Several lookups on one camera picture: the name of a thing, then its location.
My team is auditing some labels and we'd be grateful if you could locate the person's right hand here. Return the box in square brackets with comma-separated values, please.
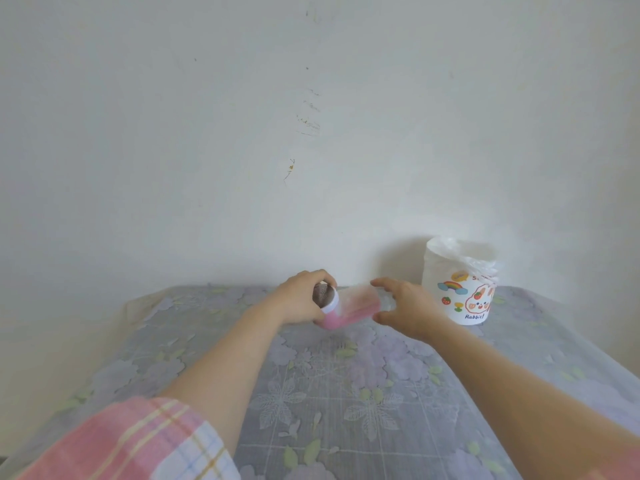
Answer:
[369, 277, 442, 344]

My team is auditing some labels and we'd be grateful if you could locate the clear bottle with pink liquid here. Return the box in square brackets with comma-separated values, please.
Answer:
[320, 284, 397, 331]

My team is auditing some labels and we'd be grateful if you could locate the white bottle cap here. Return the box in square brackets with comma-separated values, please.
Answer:
[313, 283, 341, 315]

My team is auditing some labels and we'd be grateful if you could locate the grey floral tablecloth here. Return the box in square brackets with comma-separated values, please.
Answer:
[0, 282, 640, 480]

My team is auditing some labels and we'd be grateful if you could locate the pink plaid left sleeve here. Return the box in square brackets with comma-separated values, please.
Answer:
[0, 397, 242, 480]

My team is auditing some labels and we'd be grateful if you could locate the person's left hand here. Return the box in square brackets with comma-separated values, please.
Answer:
[263, 269, 338, 326]

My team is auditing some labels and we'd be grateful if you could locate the white plastic bin liner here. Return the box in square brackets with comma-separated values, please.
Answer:
[425, 236, 501, 284]

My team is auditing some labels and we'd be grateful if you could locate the person's right forearm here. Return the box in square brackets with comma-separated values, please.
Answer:
[425, 317, 640, 463]

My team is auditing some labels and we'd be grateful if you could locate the white cartoon print bin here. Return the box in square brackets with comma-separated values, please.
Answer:
[421, 237, 501, 326]

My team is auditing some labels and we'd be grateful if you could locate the person's left forearm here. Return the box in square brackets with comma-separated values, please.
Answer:
[157, 301, 287, 460]

